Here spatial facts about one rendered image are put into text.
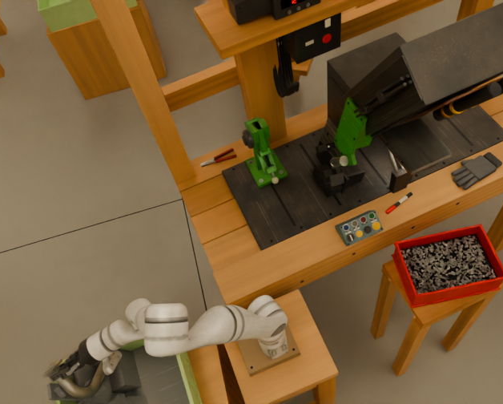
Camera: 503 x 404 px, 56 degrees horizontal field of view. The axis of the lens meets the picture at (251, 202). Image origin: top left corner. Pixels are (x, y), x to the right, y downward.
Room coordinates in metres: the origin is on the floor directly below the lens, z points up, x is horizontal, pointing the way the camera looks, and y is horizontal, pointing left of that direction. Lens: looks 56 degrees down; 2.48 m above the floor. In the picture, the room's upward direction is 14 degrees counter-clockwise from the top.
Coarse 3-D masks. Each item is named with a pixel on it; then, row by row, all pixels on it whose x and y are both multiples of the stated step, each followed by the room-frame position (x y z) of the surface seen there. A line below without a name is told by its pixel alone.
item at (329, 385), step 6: (330, 378) 0.36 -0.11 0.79; (318, 384) 0.35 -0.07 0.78; (324, 384) 0.36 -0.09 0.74; (330, 384) 0.36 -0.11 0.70; (306, 390) 0.36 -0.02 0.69; (318, 390) 0.35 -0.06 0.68; (324, 390) 0.36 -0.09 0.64; (330, 390) 0.36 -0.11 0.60; (294, 396) 0.35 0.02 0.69; (318, 396) 0.36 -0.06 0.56; (324, 396) 0.36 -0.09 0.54; (330, 396) 0.36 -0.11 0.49; (276, 402) 0.34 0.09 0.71; (312, 402) 0.40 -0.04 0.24; (318, 402) 0.37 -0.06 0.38; (324, 402) 0.35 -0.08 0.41; (330, 402) 0.36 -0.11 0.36
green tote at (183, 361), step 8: (128, 344) 0.61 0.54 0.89; (136, 344) 0.62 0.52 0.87; (64, 360) 0.59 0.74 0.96; (184, 360) 0.51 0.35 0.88; (184, 368) 0.48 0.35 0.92; (184, 376) 0.44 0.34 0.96; (192, 376) 0.47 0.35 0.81; (184, 384) 0.41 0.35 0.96; (192, 384) 0.43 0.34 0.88; (192, 392) 0.40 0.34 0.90; (56, 400) 0.47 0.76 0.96; (192, 400) 0.36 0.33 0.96; (200, 400) 0.39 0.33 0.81
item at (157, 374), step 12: (144, 348) 0.60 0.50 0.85; (144, 360) 0.56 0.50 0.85; (156, 360) 0.55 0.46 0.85; (168, 360) 0.54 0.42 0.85; (144, 372) 0.52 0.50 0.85; (156, 372) 0.51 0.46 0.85; (168, 372) 0.50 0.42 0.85; (180, 372) 0.49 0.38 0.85; (144, 384) 0.48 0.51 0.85; (156, 384) 0.47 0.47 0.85; (168, 384) 0.46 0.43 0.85; (180, 384) 0.45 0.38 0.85; (156, 396) 0.43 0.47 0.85; (168, 396) 0.42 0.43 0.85; (180, 396) 0.41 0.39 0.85
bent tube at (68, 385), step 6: (60, 360) 0.51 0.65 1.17; (54, 366) 0.49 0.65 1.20; (102, 366) 0.52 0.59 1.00; (48, 372) 0.47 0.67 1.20; (96, 372) 0.50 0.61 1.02; (102, 372) 0.50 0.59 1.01; (60, 378) 0.46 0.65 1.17; (66, 378) 0.46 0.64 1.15; (96, 378) 0.48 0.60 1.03; (102, 378) 0.48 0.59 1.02; (60, 384) 0.45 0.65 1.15; (66, 384) 0.44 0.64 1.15; (72, 384) 0.44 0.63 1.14; (96, 384) 0.46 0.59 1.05; (66, 390) 0.43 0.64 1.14; (72, 390) 0.43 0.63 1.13; (78, 390) 0.43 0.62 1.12; (84, 390) 0.43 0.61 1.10; (90, 390) 0.43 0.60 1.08; (96, 390) 0.44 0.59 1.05; (78, 396) 0.42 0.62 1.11; (84, 396) 0.42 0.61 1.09; (90, 396) 0.42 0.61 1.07
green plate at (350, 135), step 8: (352, 104) 1.09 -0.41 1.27; (344, 112) 1.11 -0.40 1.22; (352, 112) 1.08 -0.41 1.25; (352, 120) 1.06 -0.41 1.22; (360, 120) 1.03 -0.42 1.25; (344, 128) 1.09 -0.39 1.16; (352, 128) 1.05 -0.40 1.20; (360, 128) 1.01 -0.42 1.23; (336, 136) 1.11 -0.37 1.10; (344, 136) 1.07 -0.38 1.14; (352, 136) 1.03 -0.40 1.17; (360, 136) 1.03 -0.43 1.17; (368, 136) 1.03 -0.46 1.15; (336, 144) 1.09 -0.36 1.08; (344, 144) 1.06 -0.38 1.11; (352, 144) 1.02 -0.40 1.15; (360, 144) 1.03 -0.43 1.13; (368, 144) 1.03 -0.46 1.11; (344, 152) 1.04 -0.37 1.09; (352, 152) 1.01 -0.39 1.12
